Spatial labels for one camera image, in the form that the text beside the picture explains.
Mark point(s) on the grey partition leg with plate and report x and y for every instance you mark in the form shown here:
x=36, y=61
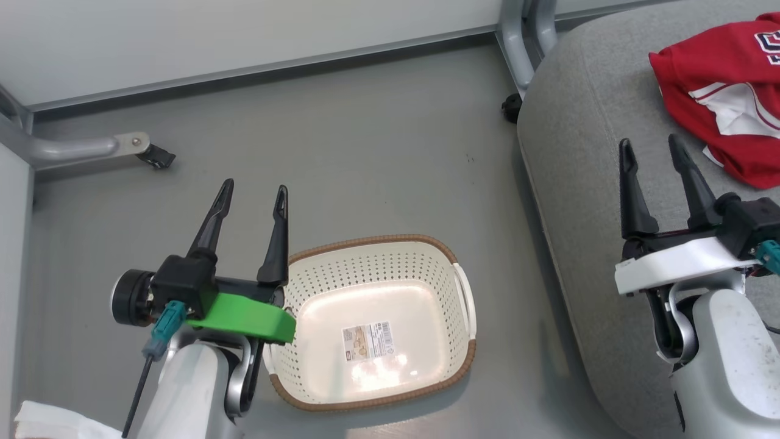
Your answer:
x=67, y=148

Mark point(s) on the black caster wheel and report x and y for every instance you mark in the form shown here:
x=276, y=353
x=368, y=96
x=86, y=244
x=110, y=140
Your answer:
x=157, y=157
x=512, y=108

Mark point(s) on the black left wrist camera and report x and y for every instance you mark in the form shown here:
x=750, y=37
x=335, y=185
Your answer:
x=183, y=283

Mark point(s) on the grey fabric sofa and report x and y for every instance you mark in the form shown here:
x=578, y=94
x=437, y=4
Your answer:
x=591, y=183

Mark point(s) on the paper label sticker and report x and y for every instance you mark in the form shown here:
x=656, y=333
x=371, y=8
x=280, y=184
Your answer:
x=368, y=341

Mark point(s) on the white folded cloth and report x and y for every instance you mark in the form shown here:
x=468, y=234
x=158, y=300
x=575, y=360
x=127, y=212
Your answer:
x=61, y=424

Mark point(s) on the red and white garment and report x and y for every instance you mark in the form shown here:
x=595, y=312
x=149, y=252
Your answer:
x=725, y=79

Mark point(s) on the white perforated laundry basket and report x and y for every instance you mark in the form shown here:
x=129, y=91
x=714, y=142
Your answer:
x=378, y=323

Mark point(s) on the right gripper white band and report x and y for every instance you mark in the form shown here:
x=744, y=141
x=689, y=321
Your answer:
x=676, y=265

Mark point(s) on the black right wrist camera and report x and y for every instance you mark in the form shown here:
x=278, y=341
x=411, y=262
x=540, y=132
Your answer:
x=752, y=222

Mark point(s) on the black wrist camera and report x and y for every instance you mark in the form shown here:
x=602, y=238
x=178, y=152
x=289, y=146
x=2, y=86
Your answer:
x=183, y=283
x=752, y=222

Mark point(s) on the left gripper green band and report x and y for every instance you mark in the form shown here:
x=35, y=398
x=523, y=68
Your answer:
x=244, y=317

